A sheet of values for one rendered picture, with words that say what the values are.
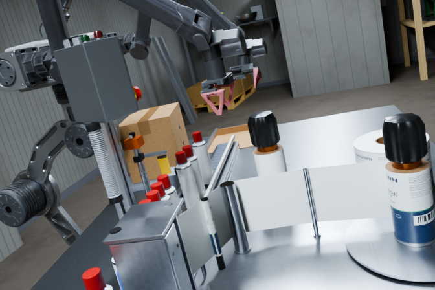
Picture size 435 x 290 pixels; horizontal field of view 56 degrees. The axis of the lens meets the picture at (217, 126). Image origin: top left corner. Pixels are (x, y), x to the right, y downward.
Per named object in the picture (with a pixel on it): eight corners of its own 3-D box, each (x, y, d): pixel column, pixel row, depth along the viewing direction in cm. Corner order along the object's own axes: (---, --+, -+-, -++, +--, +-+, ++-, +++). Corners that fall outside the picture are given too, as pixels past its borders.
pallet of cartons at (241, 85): (212, 97, 843) (207, 75, 832) (257, 89, 810) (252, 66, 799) (188, 116, 716) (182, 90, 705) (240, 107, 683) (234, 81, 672)
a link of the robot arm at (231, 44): (195, 15, 112) (190, 36, 107) (234, 6, 108) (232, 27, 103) (210, 47, 121) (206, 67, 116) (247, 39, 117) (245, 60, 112)
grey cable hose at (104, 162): (120, 202, 103) (95, 124, 97) (107, 204, 103) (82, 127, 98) (125, 196, 106) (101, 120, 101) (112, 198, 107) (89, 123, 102)
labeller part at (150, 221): (164, 239, 67) (162, 233, 66) (103, 245, 69) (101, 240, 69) (184, 200, 79) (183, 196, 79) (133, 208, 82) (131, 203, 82)
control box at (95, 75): (106, 123, 95) (81, 43, 90) (75, 122, 107) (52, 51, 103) (142, 110, 102) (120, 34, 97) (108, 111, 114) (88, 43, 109)
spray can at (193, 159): (206, 204, 137) (191, 147, 132) (191, 206, 138) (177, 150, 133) (209, 197, 142) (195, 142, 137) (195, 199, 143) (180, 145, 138)
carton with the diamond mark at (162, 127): (184, 173, 180) (169, 115, 173) (133, 184, 182) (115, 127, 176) (191, 151, 209) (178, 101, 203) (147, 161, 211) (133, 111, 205)
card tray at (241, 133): (256, 146, 201) (254, 138, 200) (205, 154, 207) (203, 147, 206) (259, 129, 229) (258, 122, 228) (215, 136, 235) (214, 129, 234)
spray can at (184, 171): (200, 212, 132) (185, 154, 127) (185, 214, 133) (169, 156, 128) (204, 205, 137) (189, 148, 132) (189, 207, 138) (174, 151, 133)
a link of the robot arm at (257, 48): (233, 30, 167) (232, 44, 162) (260, 24, 163) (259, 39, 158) (241, 49, 176) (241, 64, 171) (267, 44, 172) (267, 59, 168)
